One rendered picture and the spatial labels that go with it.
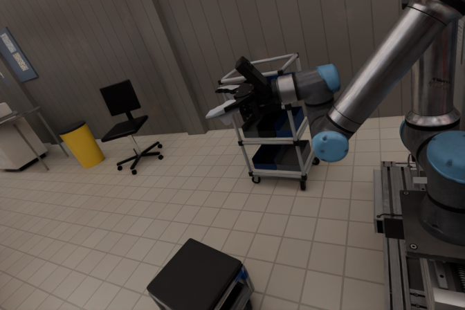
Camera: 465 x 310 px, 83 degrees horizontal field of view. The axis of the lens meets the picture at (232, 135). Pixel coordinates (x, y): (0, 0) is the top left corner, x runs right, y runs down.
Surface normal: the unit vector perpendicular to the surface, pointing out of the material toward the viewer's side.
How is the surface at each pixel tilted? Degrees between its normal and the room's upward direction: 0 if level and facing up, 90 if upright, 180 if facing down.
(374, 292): 0
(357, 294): 0
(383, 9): 90
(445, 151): 8
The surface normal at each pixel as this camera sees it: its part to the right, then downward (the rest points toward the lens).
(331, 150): -0.18, 0.49
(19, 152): 0.87, -0.05
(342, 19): -0.40, 0.52
